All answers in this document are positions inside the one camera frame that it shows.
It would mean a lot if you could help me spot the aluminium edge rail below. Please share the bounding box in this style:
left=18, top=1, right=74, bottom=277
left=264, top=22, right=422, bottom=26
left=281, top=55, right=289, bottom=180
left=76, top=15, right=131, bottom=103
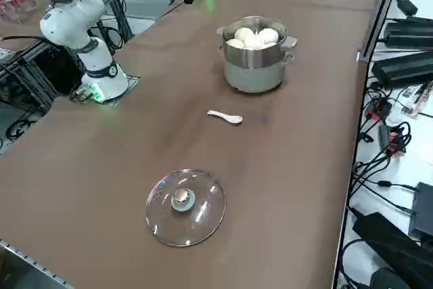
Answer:
left=0, top=238, right=74, bottom=289

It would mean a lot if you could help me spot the steel steamer basket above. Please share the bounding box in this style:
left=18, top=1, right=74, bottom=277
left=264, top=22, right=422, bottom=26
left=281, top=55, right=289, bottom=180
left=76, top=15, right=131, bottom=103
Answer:
left=216, top=16, right=299, bottom=68

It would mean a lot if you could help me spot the aluminium profile post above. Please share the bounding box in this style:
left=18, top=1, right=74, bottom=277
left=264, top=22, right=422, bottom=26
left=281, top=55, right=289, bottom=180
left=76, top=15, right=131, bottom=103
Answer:
left=357, top=0, right=407, bottom=63

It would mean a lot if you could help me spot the aluminium frame rack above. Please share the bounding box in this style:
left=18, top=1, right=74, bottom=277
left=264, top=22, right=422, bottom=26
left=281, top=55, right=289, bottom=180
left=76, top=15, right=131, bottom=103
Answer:
left=0, top=37, right=89, bottom=117

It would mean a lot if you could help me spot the small black power adapter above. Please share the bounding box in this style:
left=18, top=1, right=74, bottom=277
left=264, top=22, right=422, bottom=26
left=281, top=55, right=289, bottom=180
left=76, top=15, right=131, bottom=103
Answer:
left=395, top=0, right=419, bottom=16

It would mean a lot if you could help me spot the black ribbed power supply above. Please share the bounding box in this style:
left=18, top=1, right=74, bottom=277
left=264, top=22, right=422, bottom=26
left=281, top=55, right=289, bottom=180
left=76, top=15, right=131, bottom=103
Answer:
left=371, top=50, right=433, bottom=89
left=384, top=21, right=433, bottom=50

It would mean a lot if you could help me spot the flat black box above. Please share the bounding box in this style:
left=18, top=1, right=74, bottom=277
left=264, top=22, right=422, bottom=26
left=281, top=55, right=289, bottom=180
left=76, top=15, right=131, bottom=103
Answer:
left=407, top=182, right=433, bottom=239

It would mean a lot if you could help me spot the large black power brick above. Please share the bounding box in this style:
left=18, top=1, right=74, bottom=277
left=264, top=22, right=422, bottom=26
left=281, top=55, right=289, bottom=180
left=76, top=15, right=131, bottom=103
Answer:
left=351, top=213, right=433, bottom=289

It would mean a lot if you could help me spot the red and black connector box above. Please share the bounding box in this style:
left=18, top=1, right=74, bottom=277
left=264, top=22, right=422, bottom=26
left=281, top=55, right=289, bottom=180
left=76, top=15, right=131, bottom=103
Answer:
left=378, top=123, right=412, bottom=158
left=365, top=97, right=393, bottom=123

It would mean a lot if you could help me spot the grey cooking pot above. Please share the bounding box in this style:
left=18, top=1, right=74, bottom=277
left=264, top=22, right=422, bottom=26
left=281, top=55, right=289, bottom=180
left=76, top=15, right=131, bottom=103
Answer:
left=218, top=45, right=295, bottom=94

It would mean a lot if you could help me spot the glass pot lid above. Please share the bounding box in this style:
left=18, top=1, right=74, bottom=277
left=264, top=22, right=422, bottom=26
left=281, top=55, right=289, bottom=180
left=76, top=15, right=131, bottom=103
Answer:
left=145, top=168, right=227, bottom=248

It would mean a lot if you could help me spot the white ceramic spoon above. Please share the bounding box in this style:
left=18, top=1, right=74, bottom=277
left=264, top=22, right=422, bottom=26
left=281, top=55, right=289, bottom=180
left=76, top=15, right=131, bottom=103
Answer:
left=206, top=109, right=244, bottom=125

